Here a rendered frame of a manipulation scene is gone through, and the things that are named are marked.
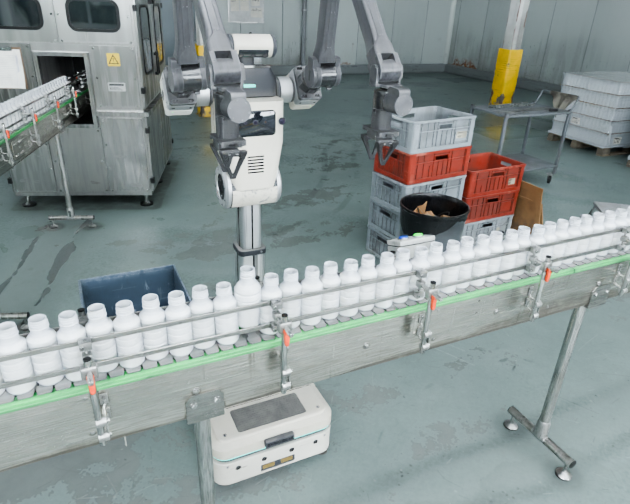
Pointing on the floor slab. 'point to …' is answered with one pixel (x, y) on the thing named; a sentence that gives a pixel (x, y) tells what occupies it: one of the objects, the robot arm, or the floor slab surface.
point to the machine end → (85, 131)
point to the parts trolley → (527, 129)
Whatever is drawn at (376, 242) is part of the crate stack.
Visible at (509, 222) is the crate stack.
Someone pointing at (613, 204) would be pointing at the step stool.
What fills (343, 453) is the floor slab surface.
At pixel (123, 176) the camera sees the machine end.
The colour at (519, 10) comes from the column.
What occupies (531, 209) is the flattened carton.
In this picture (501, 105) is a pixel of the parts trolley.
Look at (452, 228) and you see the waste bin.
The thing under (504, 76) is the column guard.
